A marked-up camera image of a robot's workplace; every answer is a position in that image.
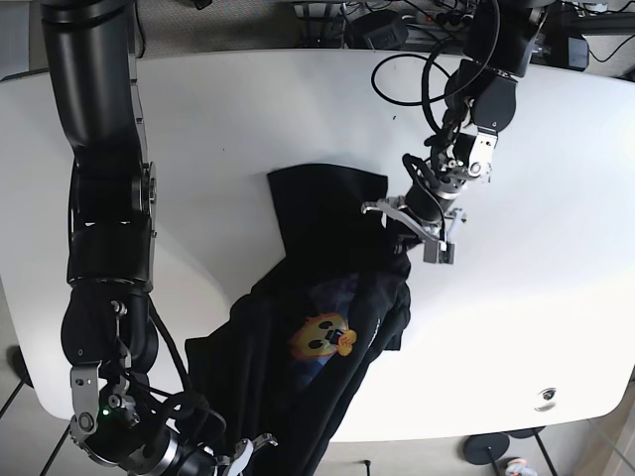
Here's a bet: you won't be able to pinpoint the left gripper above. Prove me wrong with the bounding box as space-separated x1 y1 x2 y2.
361 196 467 253

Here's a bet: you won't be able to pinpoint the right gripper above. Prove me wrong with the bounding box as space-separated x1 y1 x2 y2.
207 433 278 476

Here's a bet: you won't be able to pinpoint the black T-shirt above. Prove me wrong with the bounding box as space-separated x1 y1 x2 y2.
186 164 411 475

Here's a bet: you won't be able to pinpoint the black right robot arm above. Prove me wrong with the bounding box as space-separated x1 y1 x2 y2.
41 1 274 475

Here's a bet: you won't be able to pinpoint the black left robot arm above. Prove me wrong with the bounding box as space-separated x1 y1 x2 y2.
361 1 550 264

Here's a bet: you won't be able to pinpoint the right silver table grommet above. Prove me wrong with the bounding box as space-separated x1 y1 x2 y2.
532 387 558 413

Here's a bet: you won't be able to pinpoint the black power adapter box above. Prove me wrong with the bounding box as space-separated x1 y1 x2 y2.
344 10 408 51

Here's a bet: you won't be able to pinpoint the black round stand base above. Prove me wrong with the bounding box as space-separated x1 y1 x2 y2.
462 432 510 466

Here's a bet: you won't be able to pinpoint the white orange sneaker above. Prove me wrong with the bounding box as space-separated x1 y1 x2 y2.
505 458 537 476

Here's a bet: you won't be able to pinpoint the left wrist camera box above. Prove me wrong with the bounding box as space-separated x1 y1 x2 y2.
423 240 455 265

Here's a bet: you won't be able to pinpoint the tangled black cables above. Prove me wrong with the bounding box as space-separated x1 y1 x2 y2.
292 0 635 70

